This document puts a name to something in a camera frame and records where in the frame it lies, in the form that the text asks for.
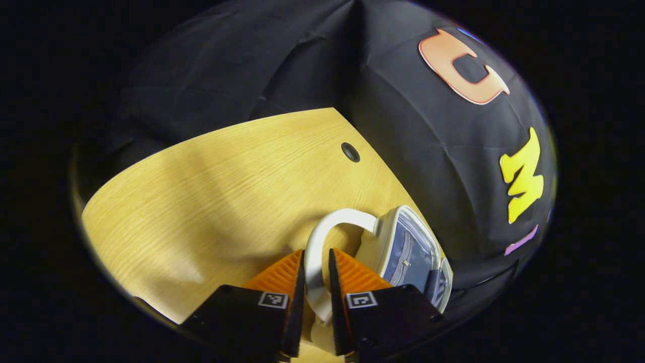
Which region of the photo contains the black backdrop cloth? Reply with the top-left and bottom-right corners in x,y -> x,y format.
71,0 -> 559,303

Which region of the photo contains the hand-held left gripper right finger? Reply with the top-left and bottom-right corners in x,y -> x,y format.
329,247 -> 445,362

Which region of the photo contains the white suitcase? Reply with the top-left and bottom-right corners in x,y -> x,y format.
304,204 -> 454,356

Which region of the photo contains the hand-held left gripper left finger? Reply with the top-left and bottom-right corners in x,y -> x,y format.
179,249 -> 306,361

